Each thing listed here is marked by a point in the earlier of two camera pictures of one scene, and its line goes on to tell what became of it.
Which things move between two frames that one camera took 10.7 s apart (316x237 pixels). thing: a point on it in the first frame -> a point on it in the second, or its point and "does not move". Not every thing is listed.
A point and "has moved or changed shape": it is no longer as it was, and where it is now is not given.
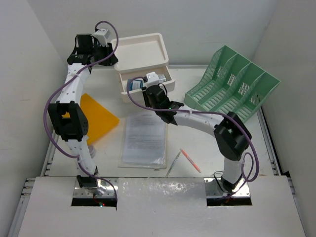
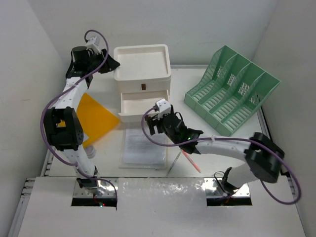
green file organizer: [231, 83] does not move
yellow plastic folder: [99, 119] does not move
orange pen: [189, 159] does not move
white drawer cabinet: [139, 55] has moved or changed shape
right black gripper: [147, 98] -> [152, 122]
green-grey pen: [173, 162] does not move
